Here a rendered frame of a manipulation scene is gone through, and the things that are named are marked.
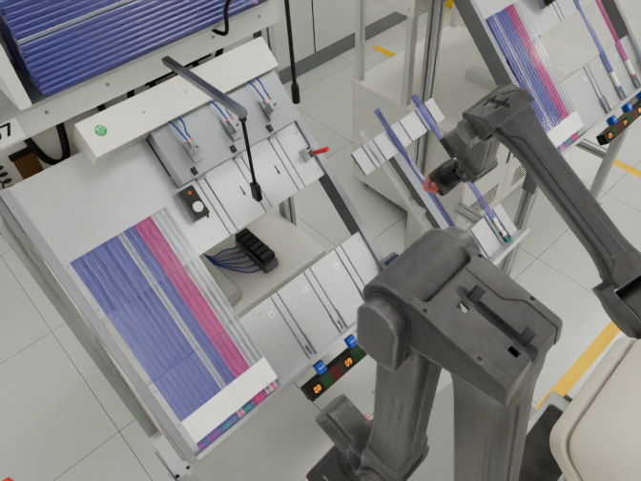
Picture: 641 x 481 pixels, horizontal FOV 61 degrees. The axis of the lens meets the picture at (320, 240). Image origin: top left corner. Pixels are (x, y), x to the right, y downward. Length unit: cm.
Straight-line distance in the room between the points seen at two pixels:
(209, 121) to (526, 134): 73
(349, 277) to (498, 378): 109
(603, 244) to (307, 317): 76
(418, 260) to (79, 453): 198
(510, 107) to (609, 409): 44
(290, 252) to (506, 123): 102
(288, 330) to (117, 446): 105
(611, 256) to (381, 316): 57
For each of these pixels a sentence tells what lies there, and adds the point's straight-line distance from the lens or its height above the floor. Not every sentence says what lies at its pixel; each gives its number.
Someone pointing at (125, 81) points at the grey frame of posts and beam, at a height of 134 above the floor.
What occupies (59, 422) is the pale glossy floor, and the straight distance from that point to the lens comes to 239.
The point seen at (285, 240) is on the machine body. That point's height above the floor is 62.
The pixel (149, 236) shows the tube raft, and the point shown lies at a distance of 128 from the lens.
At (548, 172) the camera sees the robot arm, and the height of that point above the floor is 139.
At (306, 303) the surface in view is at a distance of 140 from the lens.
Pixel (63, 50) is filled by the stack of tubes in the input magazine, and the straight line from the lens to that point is 115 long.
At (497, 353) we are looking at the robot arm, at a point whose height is 161.
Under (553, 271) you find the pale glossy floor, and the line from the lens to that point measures 263.
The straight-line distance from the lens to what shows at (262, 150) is 140.
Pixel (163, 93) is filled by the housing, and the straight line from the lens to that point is 129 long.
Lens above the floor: 195
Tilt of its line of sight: 48 degrees down
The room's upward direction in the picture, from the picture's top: 4 degrees counter-clockwise
